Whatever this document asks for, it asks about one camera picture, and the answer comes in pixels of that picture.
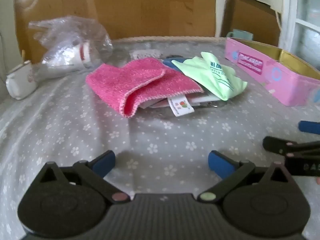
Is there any wood pattern board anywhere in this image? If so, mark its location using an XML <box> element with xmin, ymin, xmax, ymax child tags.
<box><xmin>14</xmin><ymin>0</ymin><xmax>216</xmax><ymax>62</ymax></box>

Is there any teal plastic cup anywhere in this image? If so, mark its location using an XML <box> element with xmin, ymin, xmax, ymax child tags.
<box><xmin>226</xmin><ymin>29</ymin><xmax>253</xmax><ymax>40</ymax></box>

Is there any white enamel mug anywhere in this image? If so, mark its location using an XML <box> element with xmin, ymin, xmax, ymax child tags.
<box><xmin>6</xmin><ymin>60</ymin><xmax>37</xmax><ymax>100</ymax></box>

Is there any brown chair back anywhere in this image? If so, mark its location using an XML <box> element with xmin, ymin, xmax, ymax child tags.
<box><xmin>220</xmin><ymin>0</ymin><xmax>280</xmax><ymax>46</ymax></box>

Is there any clear plastic bag with cups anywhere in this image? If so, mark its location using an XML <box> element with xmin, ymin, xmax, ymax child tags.
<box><xmin>28</xmin><ymin>16</ymin><xmax>113</xmax><ymax>82</ymax></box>

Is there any light green cloth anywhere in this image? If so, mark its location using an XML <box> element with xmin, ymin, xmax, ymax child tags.
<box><xmin>172</xmin><ymin>51</ymin><xmax>247</xmax><ymax>101</ymax></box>

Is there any pink tin box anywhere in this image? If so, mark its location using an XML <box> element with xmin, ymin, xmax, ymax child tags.
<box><xmin>225</xmin><ymin>37</ymin><xmax>319</xmax><ymax>106</ymax></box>

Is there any pink microfiber cloth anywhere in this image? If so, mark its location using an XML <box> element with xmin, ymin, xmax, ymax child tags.
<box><xmin>86</xmin><ymin>57</ymin><xmax>204</xmax><ymax>118</ymax></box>

